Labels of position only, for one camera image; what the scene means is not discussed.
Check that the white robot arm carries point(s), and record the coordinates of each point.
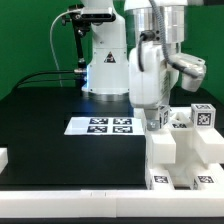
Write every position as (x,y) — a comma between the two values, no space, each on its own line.
(159,21)

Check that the white tagged flat plate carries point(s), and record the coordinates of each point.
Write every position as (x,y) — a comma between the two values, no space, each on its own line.
(104,126)

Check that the white left fence bar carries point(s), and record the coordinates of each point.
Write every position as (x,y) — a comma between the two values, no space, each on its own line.
(3,159)

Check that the white chair back frame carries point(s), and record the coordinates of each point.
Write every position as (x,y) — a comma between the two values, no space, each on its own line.
(179,140)

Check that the white fence bar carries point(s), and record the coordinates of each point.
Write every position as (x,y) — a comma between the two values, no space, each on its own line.
(3,159)
(111,204)

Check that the white front fence bar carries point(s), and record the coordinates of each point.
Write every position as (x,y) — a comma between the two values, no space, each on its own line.
(111,204)

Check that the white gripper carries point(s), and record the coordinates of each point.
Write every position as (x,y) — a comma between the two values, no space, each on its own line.
(151,87)

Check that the white tagged cube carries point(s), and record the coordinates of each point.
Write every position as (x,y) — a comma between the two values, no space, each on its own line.
(203,115)
(164,113)

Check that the black rear camera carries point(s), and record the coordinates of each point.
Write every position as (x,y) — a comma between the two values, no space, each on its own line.
(97,15)

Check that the white chair seat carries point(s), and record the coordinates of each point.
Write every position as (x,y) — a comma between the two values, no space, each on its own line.
(190,158)

